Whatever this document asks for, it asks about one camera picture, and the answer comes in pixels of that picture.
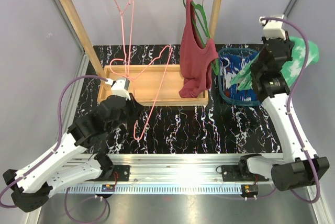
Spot green white patterned trousers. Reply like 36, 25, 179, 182
230, 36, 320, 91

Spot aluminium mounting rail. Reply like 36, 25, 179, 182
48, 154, 274, 197

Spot blue transparent plastic bin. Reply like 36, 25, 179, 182
217, 47, 265, 107

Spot wooden clothes rack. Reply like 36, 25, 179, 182
59, 0, 221, 106

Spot maroon tank top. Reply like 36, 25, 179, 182
179, 0, 218, 98

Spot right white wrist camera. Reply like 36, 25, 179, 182
259, 16, 287, 41

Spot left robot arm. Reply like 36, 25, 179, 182
3, 95, 144, 212

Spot blue patterned trousers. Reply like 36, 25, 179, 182
219, 53, 262, 102

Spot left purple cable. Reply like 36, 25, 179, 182
0, 74, 108, 209

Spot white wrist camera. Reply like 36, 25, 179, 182
259, 16, 287, 41
105, 77, 131, 100

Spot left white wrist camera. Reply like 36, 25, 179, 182
105, 77, 131, 100

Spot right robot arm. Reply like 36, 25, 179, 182
237, 36, 330, 191

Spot pink wire hanger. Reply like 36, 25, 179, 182
109, 0, 136, 77
109, 44, 173, 141

